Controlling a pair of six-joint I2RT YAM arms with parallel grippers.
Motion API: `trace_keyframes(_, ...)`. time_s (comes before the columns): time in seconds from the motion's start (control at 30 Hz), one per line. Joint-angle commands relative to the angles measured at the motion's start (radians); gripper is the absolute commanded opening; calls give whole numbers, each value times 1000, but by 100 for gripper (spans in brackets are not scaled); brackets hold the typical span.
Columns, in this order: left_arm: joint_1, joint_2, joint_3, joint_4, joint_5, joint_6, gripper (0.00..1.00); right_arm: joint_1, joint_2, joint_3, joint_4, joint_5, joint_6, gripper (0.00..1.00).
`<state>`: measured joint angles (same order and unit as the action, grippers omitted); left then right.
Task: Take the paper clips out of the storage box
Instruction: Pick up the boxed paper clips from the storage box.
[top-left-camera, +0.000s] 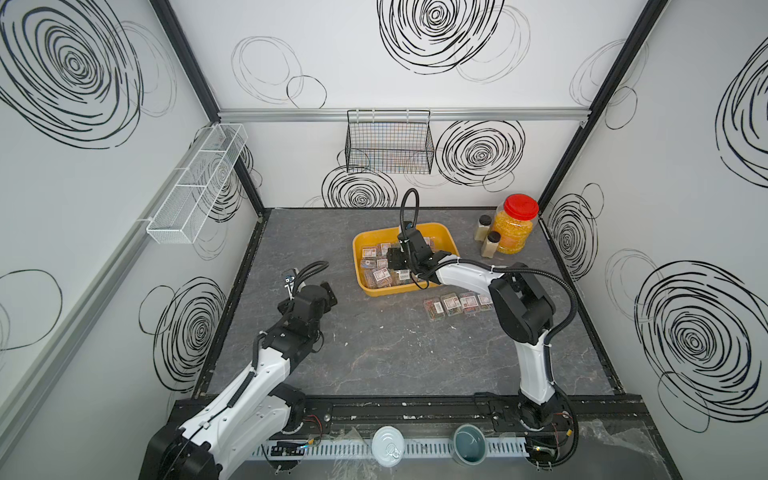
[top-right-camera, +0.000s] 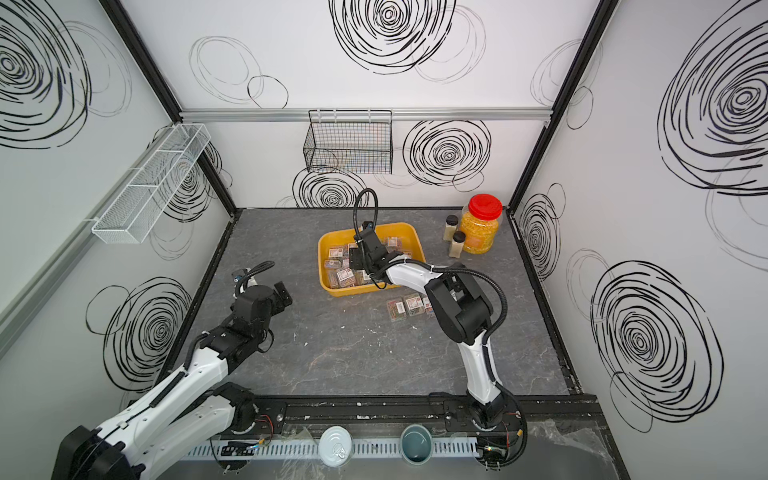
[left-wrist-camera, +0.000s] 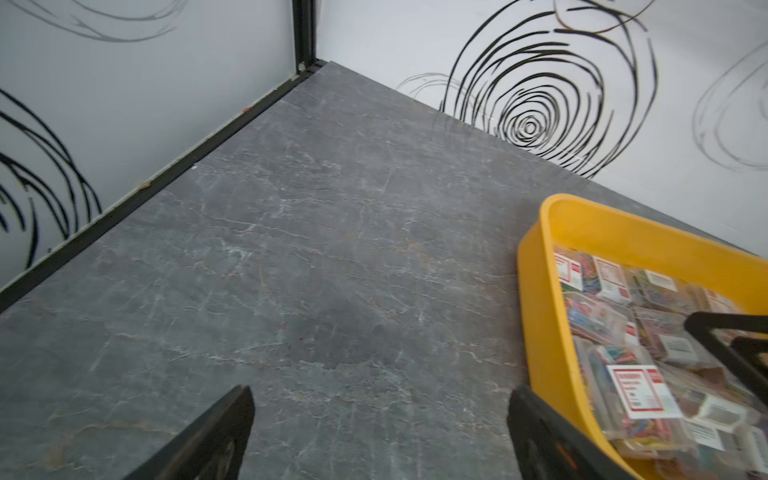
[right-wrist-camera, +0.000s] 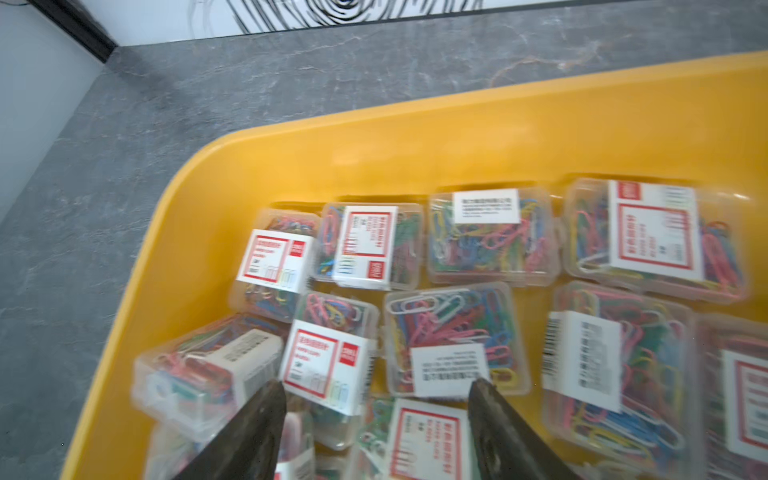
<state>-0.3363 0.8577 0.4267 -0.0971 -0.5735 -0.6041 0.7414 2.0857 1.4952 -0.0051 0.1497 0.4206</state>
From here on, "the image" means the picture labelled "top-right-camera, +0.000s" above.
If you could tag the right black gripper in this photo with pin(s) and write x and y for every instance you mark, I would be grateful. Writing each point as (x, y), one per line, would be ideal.
(354, 258)

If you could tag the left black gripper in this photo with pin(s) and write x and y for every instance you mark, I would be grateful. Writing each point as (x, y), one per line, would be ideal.
(278, 304)

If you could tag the yellow plastic storage tray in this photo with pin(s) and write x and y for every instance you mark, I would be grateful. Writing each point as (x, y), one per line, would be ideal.
(406, 232)

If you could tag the clear paper clip box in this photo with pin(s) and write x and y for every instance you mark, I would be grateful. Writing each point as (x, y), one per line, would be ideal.
(414, 304)
(396, 309)
(428, 306)

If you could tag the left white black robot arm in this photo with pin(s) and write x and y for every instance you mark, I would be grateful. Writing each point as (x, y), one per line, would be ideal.
(191, 405)

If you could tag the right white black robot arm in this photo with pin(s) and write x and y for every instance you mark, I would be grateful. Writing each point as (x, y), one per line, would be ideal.
(469, 307)

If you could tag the large front paper clip box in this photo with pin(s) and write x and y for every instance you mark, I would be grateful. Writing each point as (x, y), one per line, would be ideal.
(345, 278)

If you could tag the rear black cap spice bottle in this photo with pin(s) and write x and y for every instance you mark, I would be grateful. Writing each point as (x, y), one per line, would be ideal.
(451, 226)

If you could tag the black cap spice bottle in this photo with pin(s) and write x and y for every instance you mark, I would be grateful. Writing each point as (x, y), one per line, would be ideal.
(457, 244)
(451, 226)

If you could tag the front black cap spice bottle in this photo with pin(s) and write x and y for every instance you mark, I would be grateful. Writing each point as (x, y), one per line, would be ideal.
(457, 244)

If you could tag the red lid corn jar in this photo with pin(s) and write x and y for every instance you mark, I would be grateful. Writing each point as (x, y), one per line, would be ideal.
(480, 222)

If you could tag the grey green cup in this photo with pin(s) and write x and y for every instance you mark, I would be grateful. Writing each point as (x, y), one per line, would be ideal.
(416, 444)

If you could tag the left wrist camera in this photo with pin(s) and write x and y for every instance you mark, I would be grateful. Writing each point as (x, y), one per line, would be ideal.
(241, 279)

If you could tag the black wire wall basket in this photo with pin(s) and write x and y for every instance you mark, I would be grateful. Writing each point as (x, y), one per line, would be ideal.
(357, 141)

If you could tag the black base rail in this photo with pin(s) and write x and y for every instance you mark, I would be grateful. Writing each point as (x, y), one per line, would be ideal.
(274, 415)

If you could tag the white slotted cable duct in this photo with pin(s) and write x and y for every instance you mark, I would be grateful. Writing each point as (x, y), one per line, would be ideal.
(365, 448)

